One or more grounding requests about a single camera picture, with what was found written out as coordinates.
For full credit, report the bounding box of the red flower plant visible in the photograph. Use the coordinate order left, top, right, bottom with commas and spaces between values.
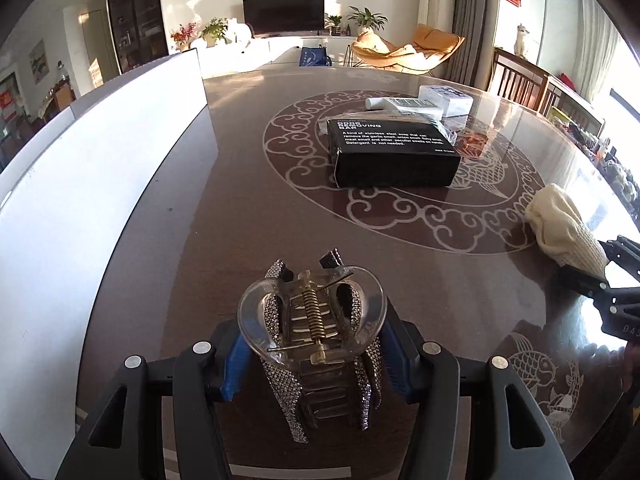
170, 22, 197, 53

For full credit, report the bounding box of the white bottle with label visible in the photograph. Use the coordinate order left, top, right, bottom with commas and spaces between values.
365, 96, 443, 117

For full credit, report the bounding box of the grey curtain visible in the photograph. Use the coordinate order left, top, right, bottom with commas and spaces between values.
452, 0, 501, 92

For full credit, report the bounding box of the white television cabinet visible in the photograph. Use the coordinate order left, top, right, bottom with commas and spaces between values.
192, 35, 361, 68

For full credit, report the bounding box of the clear printed plastic box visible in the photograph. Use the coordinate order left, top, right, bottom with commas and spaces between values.
418, 84, 473, 118

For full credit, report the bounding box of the rhinestone hair claw clip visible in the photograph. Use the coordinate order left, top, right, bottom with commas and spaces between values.
236, 247, 388, 443

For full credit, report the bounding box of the blue bag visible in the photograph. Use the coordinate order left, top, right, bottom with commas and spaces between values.
298, 46, 328, 67

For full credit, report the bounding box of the cream knitted cloth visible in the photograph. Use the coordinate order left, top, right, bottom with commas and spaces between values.
525, 183, 608, 268

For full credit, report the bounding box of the pile of assorted small items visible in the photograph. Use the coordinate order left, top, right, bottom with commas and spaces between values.
547, 105, 640, 201

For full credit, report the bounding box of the wooden dining chair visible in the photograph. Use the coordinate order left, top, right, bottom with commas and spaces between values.
52, 85, 76, 111

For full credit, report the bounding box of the wooden bench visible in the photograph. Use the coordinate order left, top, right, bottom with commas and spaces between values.
492, 47, 606, 131

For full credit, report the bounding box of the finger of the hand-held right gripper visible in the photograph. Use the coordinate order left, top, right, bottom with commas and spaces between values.
559, 263, 615, 307
599, 234, 640, 287

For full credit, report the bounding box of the green potted plant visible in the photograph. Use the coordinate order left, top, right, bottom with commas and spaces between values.
201, 17, 230, 46

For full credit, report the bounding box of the dark glass display cabinet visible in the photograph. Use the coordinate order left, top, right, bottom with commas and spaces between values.
105, 0, 168, 73

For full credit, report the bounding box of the large leafy potted plant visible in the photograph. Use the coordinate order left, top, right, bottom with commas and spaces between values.
347, 6, 388, 36

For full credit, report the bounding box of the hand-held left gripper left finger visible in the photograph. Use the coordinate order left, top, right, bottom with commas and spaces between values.
55, 320, 251, 480

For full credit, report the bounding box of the black cardboard box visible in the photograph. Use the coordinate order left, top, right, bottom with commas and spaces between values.
326, 115, 462, 188

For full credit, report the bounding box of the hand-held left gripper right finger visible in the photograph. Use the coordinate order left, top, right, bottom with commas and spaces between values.
382, 317, 576, 480

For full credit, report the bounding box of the framed wall picture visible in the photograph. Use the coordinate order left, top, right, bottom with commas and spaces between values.
29, 40, 48, 83

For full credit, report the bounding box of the black television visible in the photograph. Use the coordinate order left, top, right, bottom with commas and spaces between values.
243, 0, 325, 36

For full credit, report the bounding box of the white sheer curtain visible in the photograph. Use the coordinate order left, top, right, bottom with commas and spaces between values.
580, 0, 626, 106

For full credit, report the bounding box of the orange lounge chair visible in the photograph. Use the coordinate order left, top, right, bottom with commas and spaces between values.
350, 23, 466, 76

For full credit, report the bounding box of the white cat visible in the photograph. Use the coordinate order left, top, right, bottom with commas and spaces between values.
514, 23, 532, 58

